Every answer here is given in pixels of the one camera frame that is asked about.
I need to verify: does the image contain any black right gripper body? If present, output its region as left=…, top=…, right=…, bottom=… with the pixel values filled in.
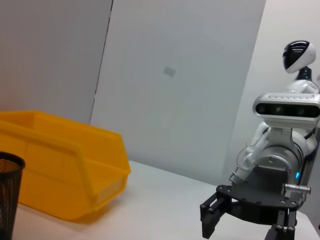
left=216, top=172, right=305, bottom=225

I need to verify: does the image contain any white robot torso with head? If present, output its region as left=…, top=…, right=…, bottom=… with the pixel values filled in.
left=281, top=39, right=320, bottom=161

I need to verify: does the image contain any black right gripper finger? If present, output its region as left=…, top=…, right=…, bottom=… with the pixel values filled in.
left=264, top=208, right=298, bottom=240
left=199, top=191, right=233, bottom=238

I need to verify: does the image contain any grey tape patch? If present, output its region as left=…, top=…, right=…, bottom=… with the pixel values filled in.
left=163, top=66, right=177, bottom=77

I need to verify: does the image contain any black mesh pen holder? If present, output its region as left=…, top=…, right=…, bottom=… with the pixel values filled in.
left=0, top=151, right=26, bottom=240

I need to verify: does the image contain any yellow plastic bin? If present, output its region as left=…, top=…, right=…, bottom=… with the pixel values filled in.
left=0, top=110, right=132, bottom=223

